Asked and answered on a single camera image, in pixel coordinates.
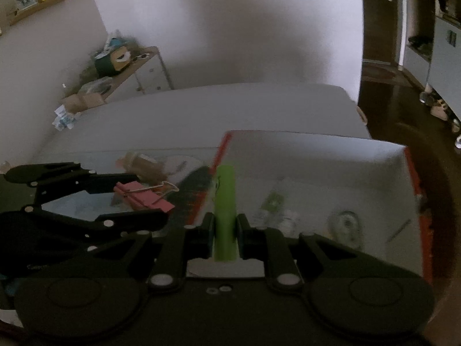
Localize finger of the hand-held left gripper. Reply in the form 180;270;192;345
3;162;142;204
22;204;170;239

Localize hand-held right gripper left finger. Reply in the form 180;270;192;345
92;213;217;293

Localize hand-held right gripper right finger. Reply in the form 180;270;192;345
236;213;365;294

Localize pink binder clip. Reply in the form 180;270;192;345
112;181;180;214

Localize green tube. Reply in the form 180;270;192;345
213;165;238;261

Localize red cardboard box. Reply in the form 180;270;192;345
187;130;434;285

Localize white oval case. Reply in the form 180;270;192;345
328;210;361;240

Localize small green packet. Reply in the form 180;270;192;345
261;192;285;213

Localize pink bottle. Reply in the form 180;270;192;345
117;153;166;184

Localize white cream tube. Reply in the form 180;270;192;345
52;104;82;130

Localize brown cardboard box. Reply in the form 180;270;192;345
61;93;107;114

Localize white bedside cabinet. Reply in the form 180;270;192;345
104;46;175;103

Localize green tissue box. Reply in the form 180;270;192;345
94;48;131;76

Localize thin grey stick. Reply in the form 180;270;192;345
387;218;413;242

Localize beige shoe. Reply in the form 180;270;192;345
430;103;451;119

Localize dark wooden door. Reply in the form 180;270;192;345
362;0;406;67

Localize grey wardrobe cabinet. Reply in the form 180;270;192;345
400;0;461;98

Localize wooden wall shelf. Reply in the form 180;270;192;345
7;0;76;26

